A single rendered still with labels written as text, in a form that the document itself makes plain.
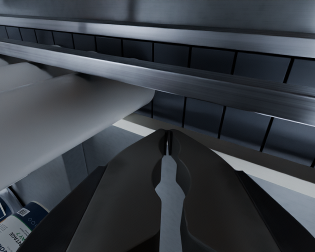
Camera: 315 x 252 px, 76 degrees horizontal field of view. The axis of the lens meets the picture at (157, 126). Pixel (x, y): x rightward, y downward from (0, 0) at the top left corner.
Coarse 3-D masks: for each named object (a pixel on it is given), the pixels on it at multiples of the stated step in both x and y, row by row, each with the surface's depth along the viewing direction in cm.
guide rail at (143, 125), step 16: (128, 128) 21; (144, 128) 19; (176, 128) 19; (208, 144) 17; (224, 144) 17; (240, 160) 16; (256, 160) 15; (272, 160) 15; (288, 160) 15; (256, 176) 15; (272, 176) 15; (288, 176) 14; (304, 176) 14; (304, 192) 14
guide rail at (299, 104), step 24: (0, 48) 18; (24, 48) 16; (48, 48) 15; (96, 72) 13; (120, 72) 12; (144, 72) 11; (168, 72) 10; (192, 72) 10; (216, 72) 10; (192, 96) 10; (216, 96) 10; (240, 96) 9; (264, 96) 8; (288, 96) 8; (312, 96) 8; (312, 120) 8
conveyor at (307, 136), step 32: (0, 32) 32; (32, 32) 28; (64, 32) 25; (192, 64) 18; (224, 64) 17; (256, 64) 15; (288, 64) 14; (160, 96) 21; (192, 128) 21; (224, 128) 19; (256, 128) 17; (288, 128) 16
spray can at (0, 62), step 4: (56, 44) 26; (60, 44) 26; (0, 56) 20; (4, 56) 20; (8, 56) 20; (0, 60) 20; (4, 60) 20; (8, 60) 20; (12, 60) 20; (16, 60) 21; (20, 60) 21; (24, 60) 21; (28, 60) 22; (0, 64) 20; (4, 64) 20; (8, 64) 20
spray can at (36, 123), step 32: (0, 96) 11; (32, 96) 12; (64, 96) 13; (96, 96) 14; (128, 96) 17; (0, 128) 10; (32, 128) 11; (64, 128) 12; (96, 128) 15; (0, 160) 10; (32, 160) 11
